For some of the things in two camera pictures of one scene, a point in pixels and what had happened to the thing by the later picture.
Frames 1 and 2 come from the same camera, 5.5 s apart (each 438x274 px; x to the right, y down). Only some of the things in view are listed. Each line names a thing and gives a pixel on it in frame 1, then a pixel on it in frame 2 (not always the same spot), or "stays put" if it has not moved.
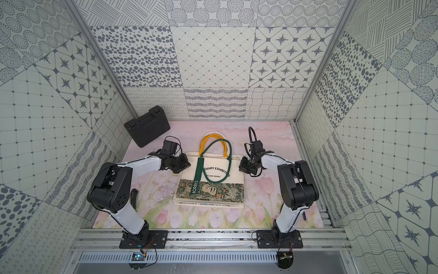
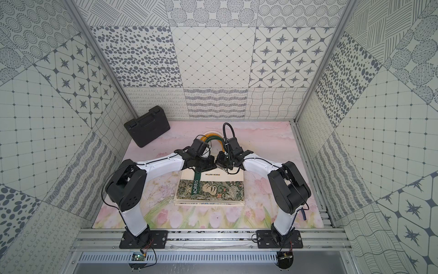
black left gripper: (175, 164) → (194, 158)
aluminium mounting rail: (312, 240) stays put
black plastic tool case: (148, 126) stays put
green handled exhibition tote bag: (215, 176) stays put
